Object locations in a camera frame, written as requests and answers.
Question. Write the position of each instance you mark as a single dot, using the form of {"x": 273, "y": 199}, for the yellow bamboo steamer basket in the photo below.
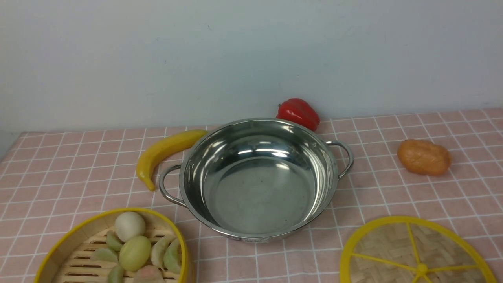
{"x": 69, "y": 260}

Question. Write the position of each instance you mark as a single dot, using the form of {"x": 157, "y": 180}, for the yellow woven steamer lid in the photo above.
{"x": 404, "y": 249}

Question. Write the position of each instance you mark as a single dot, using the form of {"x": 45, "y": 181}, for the stainless steel pot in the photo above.
{"x": 257, "y": 180}

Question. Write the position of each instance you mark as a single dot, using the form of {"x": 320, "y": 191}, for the red bell pepper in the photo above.
{"x": 300, "y": 112}

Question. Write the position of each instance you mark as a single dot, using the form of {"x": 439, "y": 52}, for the yellow plastic banana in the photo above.
{"x": 161, "y": 150}

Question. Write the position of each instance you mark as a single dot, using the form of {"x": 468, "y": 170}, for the white steamed bun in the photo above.
{"x": 129, "y": 224}

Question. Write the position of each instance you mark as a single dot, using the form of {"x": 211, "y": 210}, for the yellow-green steamed bun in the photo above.
{"x": 135, "y": 253}

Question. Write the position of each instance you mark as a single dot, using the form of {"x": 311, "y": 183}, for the pink dumpling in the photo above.
{"x": 148, "y": 274}

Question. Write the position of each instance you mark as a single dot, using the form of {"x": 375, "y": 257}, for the pale green dumpling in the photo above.
{"x": 113, "y": 242}

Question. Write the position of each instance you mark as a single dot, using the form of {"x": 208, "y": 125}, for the orange potato toy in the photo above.
{"x": 423, "y": 157}

